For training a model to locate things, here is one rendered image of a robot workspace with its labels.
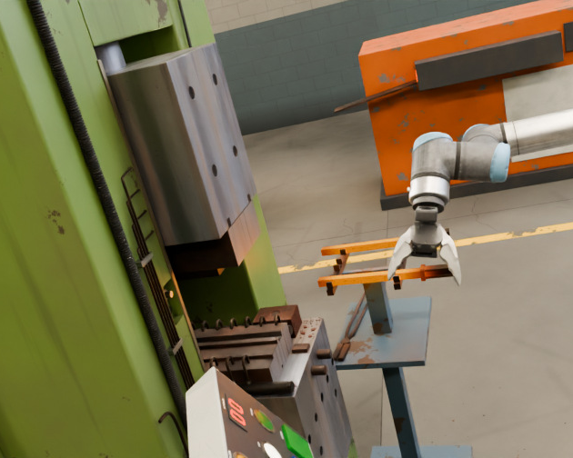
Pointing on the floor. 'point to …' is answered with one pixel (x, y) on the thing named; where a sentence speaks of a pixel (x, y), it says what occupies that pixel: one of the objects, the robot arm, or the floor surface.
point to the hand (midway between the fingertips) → (423, 283)
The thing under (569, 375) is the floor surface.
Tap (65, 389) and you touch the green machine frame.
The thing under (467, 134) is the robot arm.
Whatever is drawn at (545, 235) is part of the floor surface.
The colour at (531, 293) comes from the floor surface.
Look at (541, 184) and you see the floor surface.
